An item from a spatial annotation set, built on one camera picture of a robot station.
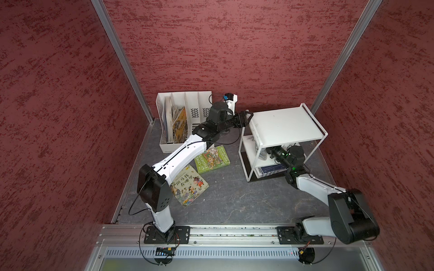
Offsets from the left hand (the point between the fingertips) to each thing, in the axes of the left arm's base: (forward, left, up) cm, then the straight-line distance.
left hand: (247, 117), depth 74 cm
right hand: (-3, -7, -13) cm, 15 cm away
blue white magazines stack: (+11, +41, -12) cm, 44 cm away
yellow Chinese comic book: (+12, +36, -17) cm, 42 cm away
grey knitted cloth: (-9, -9, -16) cm, 20 cm away
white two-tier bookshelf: (-5, -20, 0) cm, 21 cm away
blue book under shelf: (-12, -15, -27) cm, 33 cm away
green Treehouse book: (-2, +16, -32) cm, 35 cm away
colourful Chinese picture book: (-18, +30, -34) cm, 49 cm away
